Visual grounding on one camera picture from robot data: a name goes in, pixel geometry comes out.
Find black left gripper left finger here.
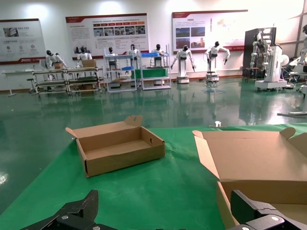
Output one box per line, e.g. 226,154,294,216
14,190,107,230

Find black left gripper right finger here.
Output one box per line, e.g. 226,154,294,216
226,189,307,230

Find large open cardboard box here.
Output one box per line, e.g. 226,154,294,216
192,127,307,230

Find small open cardboard box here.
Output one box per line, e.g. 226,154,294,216
65,115,166,178

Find green tablecloth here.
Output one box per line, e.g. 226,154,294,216
0,123,307,230

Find white floor base bar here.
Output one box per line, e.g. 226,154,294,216
277,110,307,118

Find black round stool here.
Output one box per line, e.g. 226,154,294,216
26,78,37,94

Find white metal shelf rack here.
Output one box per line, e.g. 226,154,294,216
140,44,172,91
104,47,138,93

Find white long table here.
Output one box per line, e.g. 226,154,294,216
1,69,34,98

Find white machine stand on wheels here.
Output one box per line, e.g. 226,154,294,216
254,45,288,92

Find white humanoid robot black head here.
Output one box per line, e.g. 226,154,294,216
170,45,197,84
76,47,93,68
205,41,231,82
105,46,120,82
45,49,68,70
150,44,166,68

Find green panel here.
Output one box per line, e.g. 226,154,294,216
130,68,169,79

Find black tall cabinet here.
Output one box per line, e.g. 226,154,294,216
244,27,277,78

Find white humanoid robot on stand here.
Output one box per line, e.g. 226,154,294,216
249,32,273,72

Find white red info board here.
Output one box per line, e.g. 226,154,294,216
65,13,150,60
0,18,46,65
171,9,249,52

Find metal frame workbench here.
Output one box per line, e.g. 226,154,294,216
32,69,70,96
66,67,104,93

